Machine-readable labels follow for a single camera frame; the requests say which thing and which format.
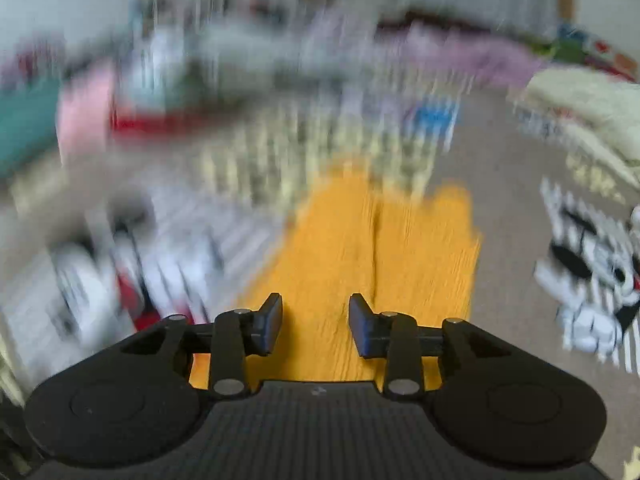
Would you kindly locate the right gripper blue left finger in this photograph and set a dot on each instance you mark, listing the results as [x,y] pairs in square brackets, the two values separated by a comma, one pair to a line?
[238,334]

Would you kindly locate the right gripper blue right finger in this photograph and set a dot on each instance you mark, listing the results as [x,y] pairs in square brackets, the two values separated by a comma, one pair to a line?
[395,339]

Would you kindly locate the yellow knitted sweater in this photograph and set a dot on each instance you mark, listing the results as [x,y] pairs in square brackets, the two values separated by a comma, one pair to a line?
[417,257]

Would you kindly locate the cartoon print brown blanket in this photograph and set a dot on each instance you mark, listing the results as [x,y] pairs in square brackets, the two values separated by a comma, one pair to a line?
[480,209]

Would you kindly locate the red folded garment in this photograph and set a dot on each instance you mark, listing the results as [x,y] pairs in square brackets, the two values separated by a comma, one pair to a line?
[172,124]

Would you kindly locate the pink folded garment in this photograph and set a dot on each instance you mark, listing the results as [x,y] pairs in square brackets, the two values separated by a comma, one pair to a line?
[84,113]

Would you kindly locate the purple crumpled cloth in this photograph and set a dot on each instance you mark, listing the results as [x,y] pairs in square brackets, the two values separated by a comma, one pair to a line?
[356,43]

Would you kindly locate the teal plastic storage bin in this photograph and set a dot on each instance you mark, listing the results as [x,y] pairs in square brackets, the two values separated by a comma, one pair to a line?
[27,124]

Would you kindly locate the cream duvet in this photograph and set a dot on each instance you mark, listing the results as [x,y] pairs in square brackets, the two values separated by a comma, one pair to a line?
[597,111]

